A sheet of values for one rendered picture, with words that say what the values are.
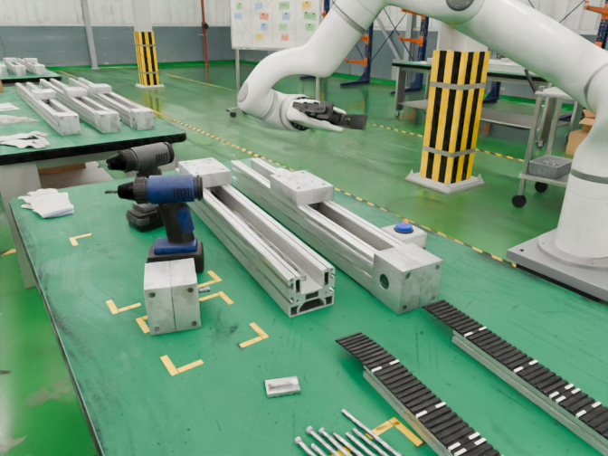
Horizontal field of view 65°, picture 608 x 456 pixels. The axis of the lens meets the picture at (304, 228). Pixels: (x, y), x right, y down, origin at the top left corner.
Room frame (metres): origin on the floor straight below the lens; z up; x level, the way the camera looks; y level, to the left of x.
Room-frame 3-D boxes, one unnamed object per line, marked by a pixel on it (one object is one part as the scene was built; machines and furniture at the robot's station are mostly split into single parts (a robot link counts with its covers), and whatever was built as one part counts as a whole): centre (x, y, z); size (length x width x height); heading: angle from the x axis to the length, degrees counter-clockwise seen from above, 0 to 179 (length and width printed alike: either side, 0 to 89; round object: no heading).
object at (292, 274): (1.13, 0.18, 0.82); 0.80 x 0.10 x 0.09; 29
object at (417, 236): (1.04, -0.23, 0.81); 0.10 x 0.08 x 0.06; 119
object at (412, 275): (0.84, -0.22, 0.83); 0.12 x 0.09 x 0.10; 119
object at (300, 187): (1.22, 0.01, 0.87); 0.16 x 0.11 x 0.07; 29
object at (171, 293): (0.76, 0.23, 0.83); 0.11 x 0.10 x 0.10; 106
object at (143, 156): (1.18, 0.43, 0.89); 0.20 x 0.08 x 0.22; 137
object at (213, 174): (1.35, 0.30, 0.87); 0.16 x 0.11 x 0.07; 29
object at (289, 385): (0.57, 0.03, 0.78); 0.05 x 0.03 x 0.01; 102
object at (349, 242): (1.22, 0.01, 0.82); 0.80 x 0.10 x 0.09; 29
